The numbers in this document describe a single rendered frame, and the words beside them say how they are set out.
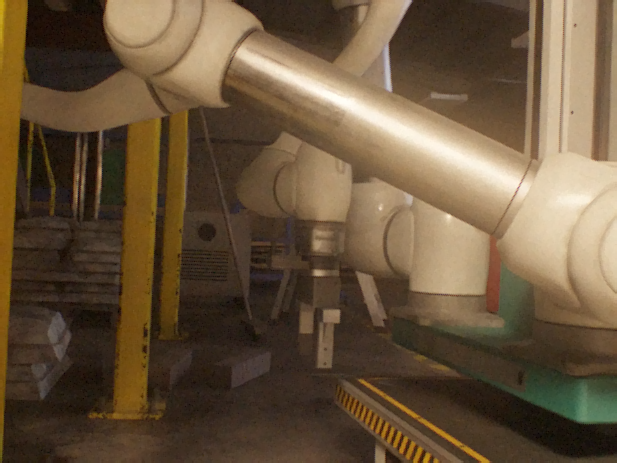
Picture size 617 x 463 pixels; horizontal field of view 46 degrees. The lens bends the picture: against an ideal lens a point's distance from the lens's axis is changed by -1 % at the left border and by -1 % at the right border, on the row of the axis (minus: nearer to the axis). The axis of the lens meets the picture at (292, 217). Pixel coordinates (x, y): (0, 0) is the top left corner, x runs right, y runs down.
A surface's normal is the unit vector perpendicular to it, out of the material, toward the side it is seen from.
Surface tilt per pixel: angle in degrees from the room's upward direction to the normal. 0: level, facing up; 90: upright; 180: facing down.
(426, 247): 90
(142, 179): 90
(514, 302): 90
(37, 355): 61
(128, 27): 84
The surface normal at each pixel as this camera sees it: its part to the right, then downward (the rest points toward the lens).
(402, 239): -0.83, -0.10
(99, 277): 0.13, -0.45
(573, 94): -0.97, -0.05
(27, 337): 0.36, -0.48
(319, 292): 0.22, -0.01
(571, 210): -0.36, -0.22
